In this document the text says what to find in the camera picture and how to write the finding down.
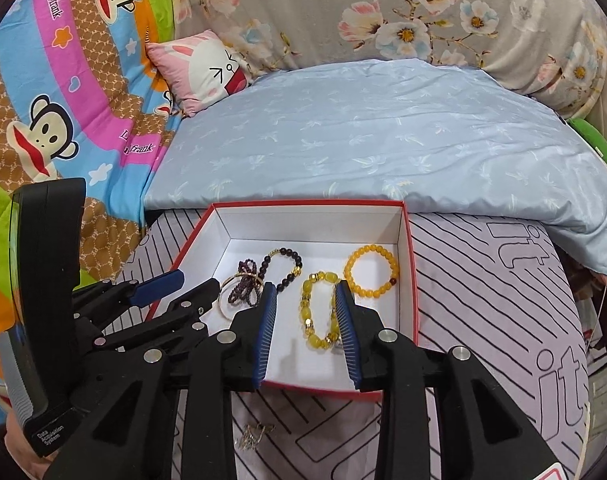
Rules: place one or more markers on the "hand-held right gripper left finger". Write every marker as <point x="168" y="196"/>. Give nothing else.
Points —
<point x="264" y="340"/>

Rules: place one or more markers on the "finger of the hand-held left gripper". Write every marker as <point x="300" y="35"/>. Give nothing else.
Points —
<point x="158" y="286"/>
<point x="193" y="310"/>

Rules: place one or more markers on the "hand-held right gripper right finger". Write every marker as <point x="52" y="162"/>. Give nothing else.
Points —
<point x="347" y="340"/>

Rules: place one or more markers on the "thin gold bangle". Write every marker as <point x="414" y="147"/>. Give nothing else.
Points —
<point x="224" y="294"/>

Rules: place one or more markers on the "red cardboard box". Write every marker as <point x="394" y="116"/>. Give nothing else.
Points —
<point x="293" y="360"/>

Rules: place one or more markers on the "person's left hand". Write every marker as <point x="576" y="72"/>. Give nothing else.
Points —
<point x="26" y="452"/>

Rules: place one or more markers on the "silver flower pendant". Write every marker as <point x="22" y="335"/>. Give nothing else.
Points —
<point x="253" y="437"/>

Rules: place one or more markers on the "colourful cartoon monkey blanket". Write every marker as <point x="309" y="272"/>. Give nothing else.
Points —
<point x="58" y="85"/>

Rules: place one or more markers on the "light blue quilt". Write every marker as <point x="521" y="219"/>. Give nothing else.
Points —
<point x="383" y="135"/>

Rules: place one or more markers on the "pink rabbit pillow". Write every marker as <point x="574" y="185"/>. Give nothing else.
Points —
<point x="198" y="67"/>

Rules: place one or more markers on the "green plush toy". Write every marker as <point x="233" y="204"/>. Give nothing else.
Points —
<point x="596" y="145"/>

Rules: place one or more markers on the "floral grey pillow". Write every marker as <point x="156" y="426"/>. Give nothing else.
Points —
<point x="333" y="5"/>

